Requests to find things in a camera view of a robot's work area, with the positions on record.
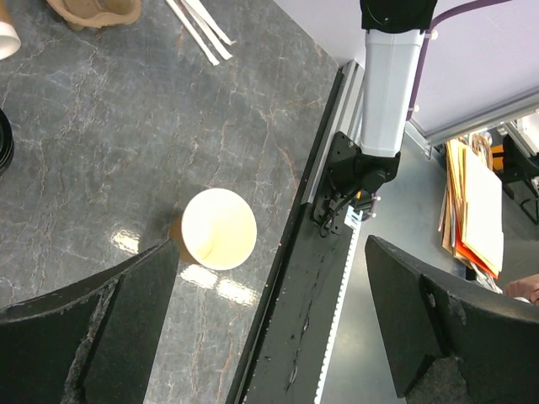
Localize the brown paper coffee cup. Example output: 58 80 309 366
168 188 257 271

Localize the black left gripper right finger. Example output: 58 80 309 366
365 236 538 403

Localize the paper cup stack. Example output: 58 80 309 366
0 0 21 61

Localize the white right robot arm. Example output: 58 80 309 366
308 1 436 237

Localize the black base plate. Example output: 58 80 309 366
226 70 352 403

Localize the black lid stack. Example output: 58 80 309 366
0 110 14 175

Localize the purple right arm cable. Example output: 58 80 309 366
408 0 513 123

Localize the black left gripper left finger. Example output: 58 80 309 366
1 240 179 403

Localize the white wrapped straw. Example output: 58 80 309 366
190 0 236 45
181 0 232 61
165 0 220 66

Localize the stack of paper folders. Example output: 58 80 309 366
439 139 504 279

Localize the brown pulp cup carrier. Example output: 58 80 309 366
46 0 142 31

